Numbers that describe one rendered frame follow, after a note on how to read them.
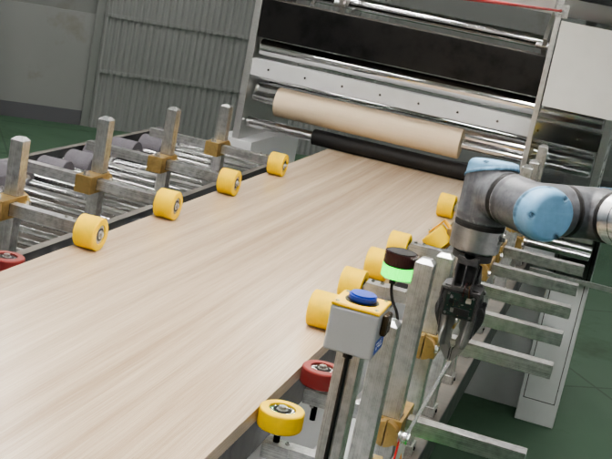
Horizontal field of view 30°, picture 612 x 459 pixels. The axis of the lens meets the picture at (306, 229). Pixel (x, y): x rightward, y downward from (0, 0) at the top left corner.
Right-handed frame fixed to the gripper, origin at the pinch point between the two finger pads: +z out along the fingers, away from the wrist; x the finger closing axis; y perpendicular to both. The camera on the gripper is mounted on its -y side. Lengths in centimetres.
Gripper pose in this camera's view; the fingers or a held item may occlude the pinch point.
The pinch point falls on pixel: (450, 351)
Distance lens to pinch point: 213.6
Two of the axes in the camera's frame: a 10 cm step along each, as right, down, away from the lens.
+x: 9.4, 2.5, -2.4
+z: -1.9, 9.6, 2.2
